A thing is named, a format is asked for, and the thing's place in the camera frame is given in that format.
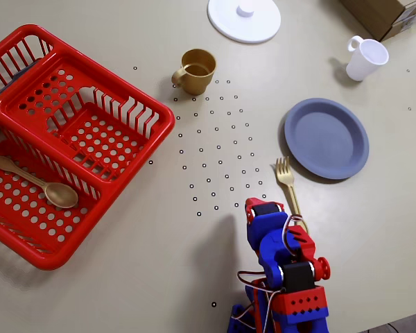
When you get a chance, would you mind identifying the red plastic dish basket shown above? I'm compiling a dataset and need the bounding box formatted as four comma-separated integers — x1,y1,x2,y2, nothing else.
0,23,177,271

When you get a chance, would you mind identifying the grey plastic fork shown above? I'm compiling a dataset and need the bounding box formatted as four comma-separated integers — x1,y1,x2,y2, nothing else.
0,58,40,105

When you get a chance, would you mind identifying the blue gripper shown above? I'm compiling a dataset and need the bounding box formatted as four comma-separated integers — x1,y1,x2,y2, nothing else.
245,197,289,256

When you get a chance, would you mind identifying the brown cardboard box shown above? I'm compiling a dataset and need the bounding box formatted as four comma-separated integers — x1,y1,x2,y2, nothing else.
338,0,416,42

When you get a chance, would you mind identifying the gold plastic fork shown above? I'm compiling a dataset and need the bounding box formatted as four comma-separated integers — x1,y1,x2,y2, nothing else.
275,156,310,237

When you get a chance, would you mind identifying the white round lid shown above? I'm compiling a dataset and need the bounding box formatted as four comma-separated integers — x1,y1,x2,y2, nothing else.
207,0,282,44

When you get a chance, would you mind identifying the red white servo cable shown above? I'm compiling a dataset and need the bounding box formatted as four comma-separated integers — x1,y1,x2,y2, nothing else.
283,214,305,259
236,270,287,329

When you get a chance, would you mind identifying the grey plastic plate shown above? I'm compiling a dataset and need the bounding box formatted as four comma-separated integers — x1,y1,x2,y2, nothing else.
284,98,370,180

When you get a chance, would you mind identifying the gold plastic spoon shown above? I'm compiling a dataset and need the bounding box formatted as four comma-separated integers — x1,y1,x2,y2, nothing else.
0,155,80,210

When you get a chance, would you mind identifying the gold plastic cup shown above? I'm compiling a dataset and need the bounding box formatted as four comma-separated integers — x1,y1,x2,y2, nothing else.
171,49,218,96

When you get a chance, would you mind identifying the white plastic cup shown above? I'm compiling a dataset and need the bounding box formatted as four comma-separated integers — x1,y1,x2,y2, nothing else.
345,35,390,83

